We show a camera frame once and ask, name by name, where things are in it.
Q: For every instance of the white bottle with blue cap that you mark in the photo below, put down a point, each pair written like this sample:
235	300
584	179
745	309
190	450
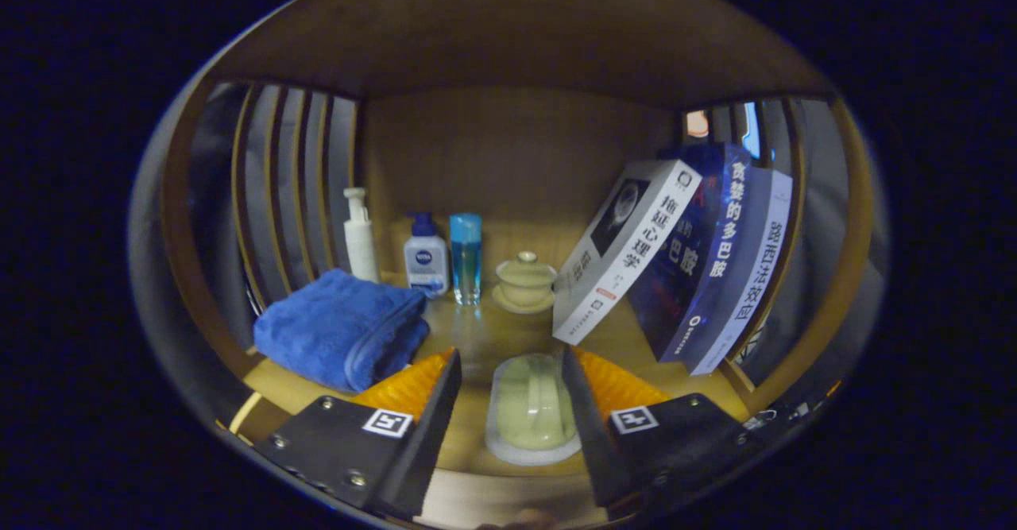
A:
426	264

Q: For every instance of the cream lidded teacup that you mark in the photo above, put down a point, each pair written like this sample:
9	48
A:
524	284

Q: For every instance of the white pump bottle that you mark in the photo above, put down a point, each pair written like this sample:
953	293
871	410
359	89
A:
361	248

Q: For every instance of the wooden countertop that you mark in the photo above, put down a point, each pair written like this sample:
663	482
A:
477	331

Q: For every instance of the dark blue book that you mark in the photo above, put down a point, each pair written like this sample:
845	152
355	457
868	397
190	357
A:
715	260

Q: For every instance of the wooden cabinet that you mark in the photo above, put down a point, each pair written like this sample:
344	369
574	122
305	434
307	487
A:
516	141

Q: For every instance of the green scrub brush white pad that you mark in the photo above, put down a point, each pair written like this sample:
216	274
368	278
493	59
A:
528	411

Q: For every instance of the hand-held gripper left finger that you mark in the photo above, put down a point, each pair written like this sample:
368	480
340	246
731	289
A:
433	435

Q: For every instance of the pale grey-blue book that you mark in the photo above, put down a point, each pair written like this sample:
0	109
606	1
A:
755	276

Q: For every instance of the white book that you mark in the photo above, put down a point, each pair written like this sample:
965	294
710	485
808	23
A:
628	252

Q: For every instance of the clear blue bottle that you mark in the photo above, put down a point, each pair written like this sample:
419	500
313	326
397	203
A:
465	264

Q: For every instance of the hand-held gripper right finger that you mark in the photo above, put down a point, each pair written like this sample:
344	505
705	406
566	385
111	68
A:
592	435

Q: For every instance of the blue folded towel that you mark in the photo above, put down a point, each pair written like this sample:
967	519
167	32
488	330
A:
334	327

